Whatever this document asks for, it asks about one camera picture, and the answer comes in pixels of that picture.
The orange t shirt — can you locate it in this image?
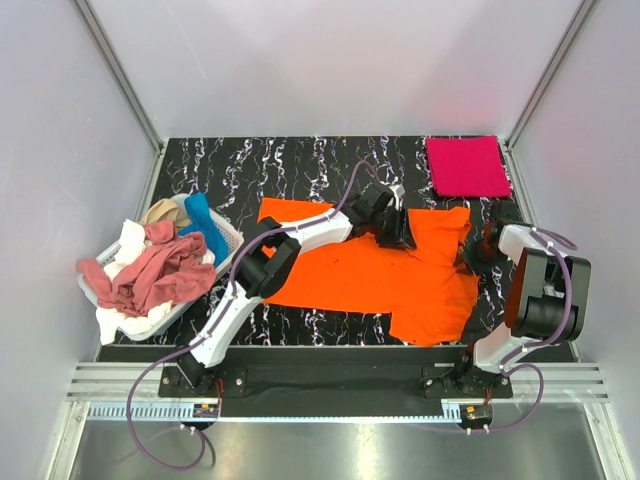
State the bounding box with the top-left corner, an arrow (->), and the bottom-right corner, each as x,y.
267,207 -> 479,347

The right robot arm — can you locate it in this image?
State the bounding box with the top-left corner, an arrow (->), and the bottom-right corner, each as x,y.
445,201 -> 591,397

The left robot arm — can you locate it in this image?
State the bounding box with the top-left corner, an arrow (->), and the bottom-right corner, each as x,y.
176,181 -> 416,389

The folded magenta t shirt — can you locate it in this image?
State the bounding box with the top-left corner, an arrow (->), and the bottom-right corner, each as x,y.
425,135 -> 511,198

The blue t shirt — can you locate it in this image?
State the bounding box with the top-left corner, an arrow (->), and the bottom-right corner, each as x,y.
178,193 -> 229,261

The beige t shirt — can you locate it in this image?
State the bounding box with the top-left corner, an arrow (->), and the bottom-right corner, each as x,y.
138,198 -> 192,230

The dusty pink t shirt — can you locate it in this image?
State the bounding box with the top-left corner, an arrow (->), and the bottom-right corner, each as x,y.
76,220 -> 216,317

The white t shirt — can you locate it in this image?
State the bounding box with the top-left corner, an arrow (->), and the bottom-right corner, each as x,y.
78,220 -> 216,345

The white laundry basket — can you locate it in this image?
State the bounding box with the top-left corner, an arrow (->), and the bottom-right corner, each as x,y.
76,193 -> 243,345

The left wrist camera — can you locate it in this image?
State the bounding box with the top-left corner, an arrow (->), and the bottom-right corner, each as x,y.
389,184 -> 405,210

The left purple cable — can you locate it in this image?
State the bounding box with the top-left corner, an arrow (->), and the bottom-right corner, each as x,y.
125,160 -> 391,471

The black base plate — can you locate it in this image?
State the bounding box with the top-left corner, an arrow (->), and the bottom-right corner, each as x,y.
159,346 -> 513,422

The slotted cable duct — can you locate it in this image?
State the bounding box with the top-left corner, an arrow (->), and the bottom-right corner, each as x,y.
88,402 -> 219,422

